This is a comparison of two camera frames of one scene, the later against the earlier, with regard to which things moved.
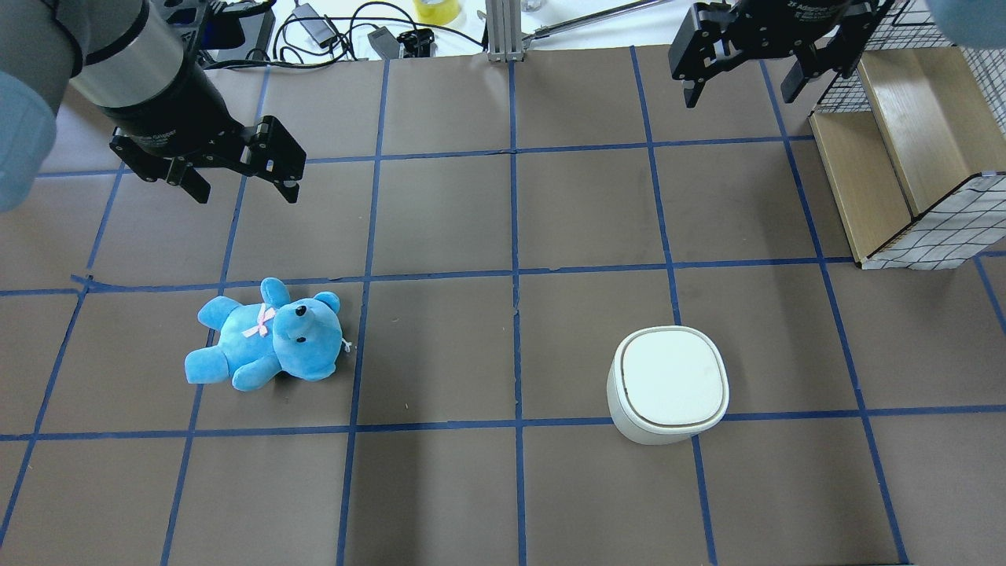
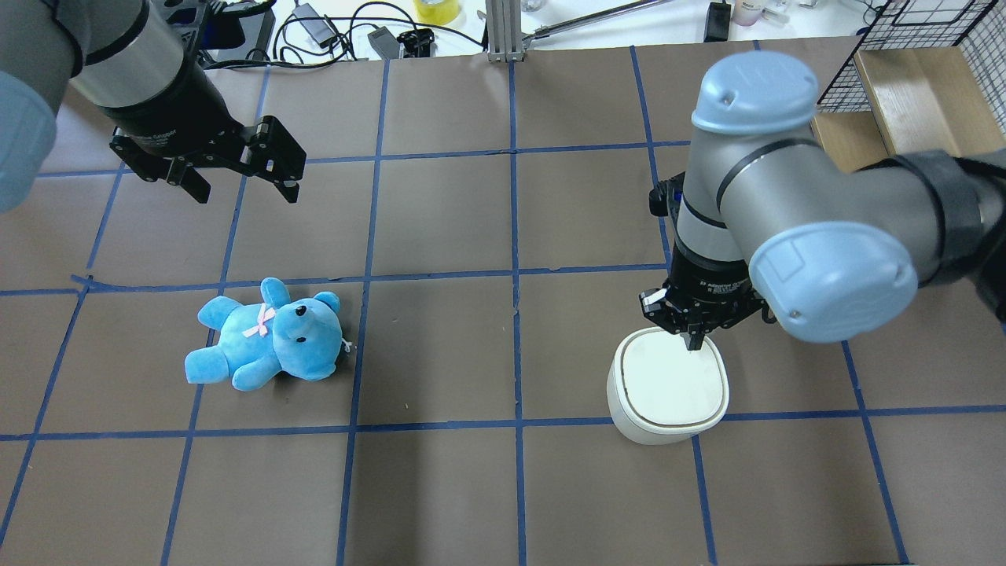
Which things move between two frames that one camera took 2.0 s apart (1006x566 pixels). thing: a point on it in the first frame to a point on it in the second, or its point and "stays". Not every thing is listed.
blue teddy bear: x=300 y=336 stays
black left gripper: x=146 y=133 stays
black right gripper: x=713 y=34 to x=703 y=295
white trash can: x=666 y=383 stays
